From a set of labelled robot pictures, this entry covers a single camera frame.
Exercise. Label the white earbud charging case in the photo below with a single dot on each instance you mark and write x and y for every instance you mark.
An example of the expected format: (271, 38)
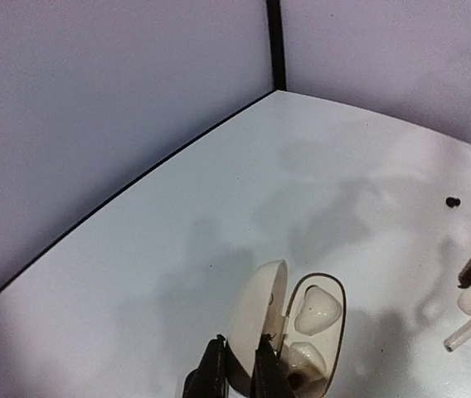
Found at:
(305, 325)

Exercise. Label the black earbud right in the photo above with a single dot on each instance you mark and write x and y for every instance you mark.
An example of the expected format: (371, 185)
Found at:
(452, 202)

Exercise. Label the right black frame post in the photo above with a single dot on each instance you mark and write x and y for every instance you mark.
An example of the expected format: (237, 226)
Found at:
(276, 44)

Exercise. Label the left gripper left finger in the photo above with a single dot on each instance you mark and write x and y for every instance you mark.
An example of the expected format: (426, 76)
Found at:
(209, 378)

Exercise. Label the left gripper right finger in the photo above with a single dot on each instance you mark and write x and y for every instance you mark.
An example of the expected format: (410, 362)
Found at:
(268, 379)

